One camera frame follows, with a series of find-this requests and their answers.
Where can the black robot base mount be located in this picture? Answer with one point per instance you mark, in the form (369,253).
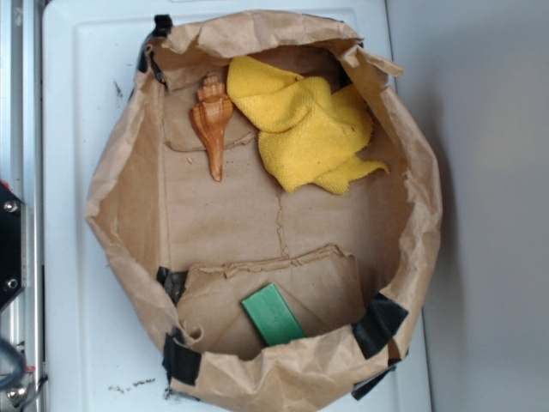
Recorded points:
(12,245)

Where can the yellow cloth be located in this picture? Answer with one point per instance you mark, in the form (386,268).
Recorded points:
(307,134)

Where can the green rectangular block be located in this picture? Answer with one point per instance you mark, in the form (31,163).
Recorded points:
(272,316)

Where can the brown paper bag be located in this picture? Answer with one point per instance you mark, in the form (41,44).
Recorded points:
(156,210)

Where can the aluminium frame rail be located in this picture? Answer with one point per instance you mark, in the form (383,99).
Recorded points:
(23,371)

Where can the white plastic tray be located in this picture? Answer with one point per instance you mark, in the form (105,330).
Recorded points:
(99,357)

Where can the orange conch seashell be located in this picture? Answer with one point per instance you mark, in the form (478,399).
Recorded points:
(209,117)

